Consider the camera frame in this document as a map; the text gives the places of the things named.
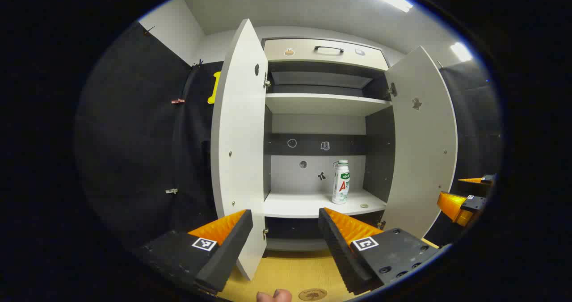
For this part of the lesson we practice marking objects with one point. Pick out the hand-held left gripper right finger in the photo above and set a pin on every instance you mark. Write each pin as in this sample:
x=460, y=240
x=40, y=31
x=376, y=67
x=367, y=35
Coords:
x=339, y=253

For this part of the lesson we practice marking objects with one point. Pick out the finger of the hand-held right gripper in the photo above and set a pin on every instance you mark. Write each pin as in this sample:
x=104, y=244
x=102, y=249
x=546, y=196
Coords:
x=451, y=206
x=487, y=179

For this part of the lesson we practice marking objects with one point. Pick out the round cork coaster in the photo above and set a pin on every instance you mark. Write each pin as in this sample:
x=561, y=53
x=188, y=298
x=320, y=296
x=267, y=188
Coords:
x=313, y=294

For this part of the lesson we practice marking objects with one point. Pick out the white cabinet drawer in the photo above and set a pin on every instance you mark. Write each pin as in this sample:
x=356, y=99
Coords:
x=313, y=60

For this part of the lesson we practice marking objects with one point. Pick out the black backdrop cloth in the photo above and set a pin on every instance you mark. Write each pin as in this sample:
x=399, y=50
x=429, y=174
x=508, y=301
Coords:
x=134, y=136

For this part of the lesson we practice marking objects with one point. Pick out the white and grey cabinet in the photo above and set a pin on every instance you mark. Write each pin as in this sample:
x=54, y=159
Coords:
x=313, y=206

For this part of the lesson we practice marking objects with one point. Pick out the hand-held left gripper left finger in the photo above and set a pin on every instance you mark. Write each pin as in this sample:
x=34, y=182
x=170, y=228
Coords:
x=228, y=253

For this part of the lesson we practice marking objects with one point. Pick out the white cabinet door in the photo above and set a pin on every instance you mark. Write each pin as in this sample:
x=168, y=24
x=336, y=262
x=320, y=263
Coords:
x=420, y=159
x=239, y=136

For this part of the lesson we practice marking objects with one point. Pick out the white plastic bottle green label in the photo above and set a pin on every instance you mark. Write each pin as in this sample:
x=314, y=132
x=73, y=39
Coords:
x=341, y=181

